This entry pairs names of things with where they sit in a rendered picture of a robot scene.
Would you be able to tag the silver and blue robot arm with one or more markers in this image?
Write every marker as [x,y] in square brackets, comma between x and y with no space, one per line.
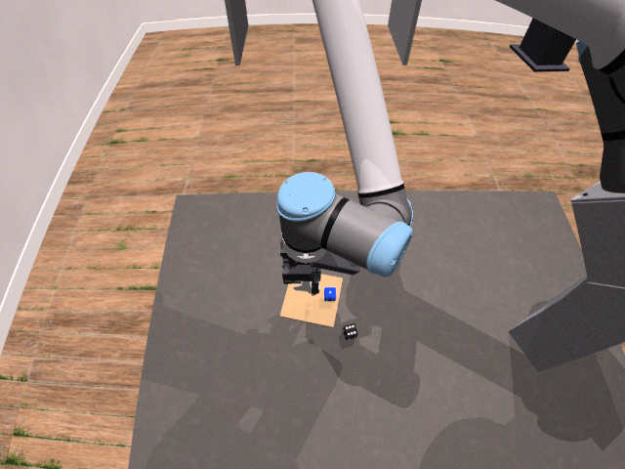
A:
[314,220]

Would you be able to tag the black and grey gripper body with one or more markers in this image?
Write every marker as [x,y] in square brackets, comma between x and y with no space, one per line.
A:
[294,272]

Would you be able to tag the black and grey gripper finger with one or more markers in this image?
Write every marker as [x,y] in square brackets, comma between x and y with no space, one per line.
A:
[308,286]

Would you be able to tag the black die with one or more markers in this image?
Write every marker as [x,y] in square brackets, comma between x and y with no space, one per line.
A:
[350,331]

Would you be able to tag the tan flat mat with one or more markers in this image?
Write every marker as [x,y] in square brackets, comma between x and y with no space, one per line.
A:
[305,307]

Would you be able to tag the blue die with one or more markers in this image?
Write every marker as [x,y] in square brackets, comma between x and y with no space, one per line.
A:
[329,294]

